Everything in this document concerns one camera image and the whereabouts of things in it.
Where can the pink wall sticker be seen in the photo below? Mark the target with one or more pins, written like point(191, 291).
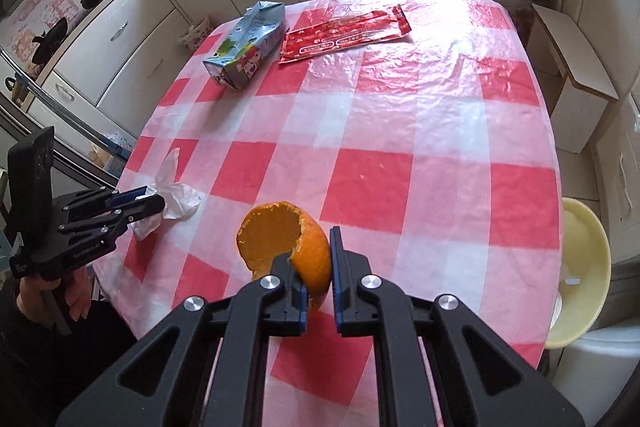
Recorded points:
point(65, 2)

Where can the white tissue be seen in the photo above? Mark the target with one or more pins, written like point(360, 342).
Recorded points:
point(177, 199)

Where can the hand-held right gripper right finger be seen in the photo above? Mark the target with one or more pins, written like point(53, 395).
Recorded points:
point(336, 287)

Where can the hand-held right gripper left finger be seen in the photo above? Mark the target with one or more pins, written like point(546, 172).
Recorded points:
point(301, 307)

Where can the red white checkered tablecloth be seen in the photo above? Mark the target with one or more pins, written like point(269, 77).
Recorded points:
point(400, 107)

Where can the blue milk carton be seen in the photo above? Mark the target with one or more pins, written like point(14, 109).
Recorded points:
point(247, 47)

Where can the person's left hand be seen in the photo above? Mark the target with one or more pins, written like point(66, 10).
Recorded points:
point(77, 297)

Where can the orange peel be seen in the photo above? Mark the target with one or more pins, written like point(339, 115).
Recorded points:
point(280, 237)

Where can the red snack wrapper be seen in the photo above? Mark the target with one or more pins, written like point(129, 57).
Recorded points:
point(345, 34)

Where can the white plastic container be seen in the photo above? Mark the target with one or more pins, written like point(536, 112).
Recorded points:
point(600, 372)

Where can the floral waste basket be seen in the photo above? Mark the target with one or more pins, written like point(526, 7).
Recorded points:
point(196, 34)

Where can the white cardboard box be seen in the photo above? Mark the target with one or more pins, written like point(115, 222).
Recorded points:
point(575, 57)

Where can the pale yellow plastic stool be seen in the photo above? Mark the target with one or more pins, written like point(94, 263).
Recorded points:
point(582, 267)

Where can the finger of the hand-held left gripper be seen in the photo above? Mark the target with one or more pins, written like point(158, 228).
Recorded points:
point(135, 209)
point(131, 195)

